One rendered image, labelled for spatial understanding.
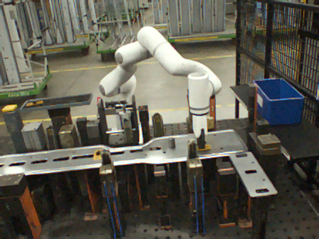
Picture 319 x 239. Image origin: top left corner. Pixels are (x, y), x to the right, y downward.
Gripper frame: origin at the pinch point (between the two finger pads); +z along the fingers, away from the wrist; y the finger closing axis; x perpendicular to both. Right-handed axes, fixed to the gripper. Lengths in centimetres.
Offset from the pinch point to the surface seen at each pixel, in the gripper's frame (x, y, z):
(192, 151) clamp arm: -5.7, 12.6, -3.7
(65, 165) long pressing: -61, 1, 3
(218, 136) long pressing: 10.4, -9.6, 2.9
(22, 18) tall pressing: -336, -766, -7
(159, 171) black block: -19.6, 12.2, 3.8
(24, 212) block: -78, 16, 14
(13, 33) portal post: -310, -616, 14
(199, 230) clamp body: -5.8, 19.7, 31.4
